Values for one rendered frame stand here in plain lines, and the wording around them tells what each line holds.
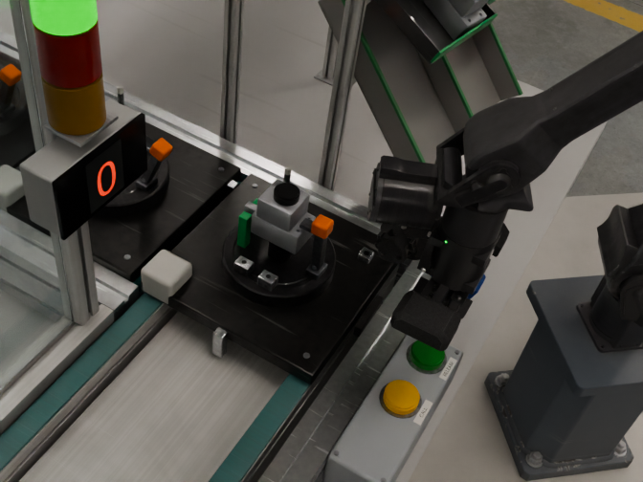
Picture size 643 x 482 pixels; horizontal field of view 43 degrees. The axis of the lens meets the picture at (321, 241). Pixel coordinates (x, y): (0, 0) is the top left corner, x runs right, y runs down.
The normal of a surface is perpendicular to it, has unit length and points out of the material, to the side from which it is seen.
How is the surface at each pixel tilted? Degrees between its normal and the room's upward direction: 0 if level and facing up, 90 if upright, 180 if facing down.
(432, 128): 45
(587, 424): 90
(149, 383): 0
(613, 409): 90
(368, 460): 0
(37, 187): 90
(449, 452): 0
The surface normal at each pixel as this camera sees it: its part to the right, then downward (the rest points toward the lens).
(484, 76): 0.62, -0.11
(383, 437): 0.11, -0.68
